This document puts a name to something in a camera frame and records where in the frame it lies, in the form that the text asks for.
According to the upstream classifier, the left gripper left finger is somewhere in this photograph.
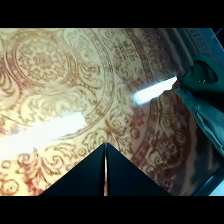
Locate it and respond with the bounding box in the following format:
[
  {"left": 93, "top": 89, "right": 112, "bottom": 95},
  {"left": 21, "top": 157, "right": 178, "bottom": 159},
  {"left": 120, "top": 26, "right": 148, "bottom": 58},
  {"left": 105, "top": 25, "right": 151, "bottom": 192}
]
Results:
[{"left": 40, "top": 143, "right": 107, "bottom": 197}]

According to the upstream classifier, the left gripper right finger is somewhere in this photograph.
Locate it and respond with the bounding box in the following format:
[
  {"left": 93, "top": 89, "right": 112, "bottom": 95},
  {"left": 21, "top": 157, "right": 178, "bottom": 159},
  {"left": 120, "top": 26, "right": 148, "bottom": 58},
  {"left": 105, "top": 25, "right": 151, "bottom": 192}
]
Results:
[{"left": 105, "top": 142, "right": 171, "bottom": 197}]

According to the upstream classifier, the dark green garment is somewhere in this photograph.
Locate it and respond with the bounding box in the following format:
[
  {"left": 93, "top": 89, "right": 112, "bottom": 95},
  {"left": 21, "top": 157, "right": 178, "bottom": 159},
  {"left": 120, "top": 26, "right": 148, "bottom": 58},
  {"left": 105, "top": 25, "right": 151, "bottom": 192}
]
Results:
[{"left": 172, "top": 59, "right": 224, "bottom": 157}]

